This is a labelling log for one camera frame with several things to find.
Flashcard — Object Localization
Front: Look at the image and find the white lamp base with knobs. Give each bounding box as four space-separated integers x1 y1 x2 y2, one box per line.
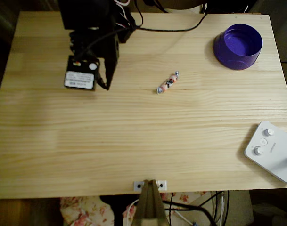
244 121 287 188

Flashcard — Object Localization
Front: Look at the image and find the beige curtain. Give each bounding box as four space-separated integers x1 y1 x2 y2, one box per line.
0 0 19 45

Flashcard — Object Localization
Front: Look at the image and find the thick black camera cable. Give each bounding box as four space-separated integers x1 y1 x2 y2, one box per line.
74 13 207 59

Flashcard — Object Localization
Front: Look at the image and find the floral cushion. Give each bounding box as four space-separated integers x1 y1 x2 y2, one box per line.
60 192 205 226

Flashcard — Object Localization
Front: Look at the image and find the purple bowl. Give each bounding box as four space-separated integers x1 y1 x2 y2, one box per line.
213 23 263 71

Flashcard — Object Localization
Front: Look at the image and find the black power cable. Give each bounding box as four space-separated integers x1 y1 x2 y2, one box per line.
133 0 144 27

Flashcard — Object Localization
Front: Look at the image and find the white cable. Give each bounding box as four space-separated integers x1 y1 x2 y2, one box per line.
123 199 140 226

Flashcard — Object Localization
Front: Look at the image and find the candy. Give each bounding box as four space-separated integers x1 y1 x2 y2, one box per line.
156 70 180 95

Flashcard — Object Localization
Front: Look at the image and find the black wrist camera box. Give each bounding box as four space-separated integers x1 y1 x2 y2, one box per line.
64 55 101 92

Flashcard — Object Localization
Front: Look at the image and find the white red servo wire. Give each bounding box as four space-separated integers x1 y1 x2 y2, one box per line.
112 0 132 28

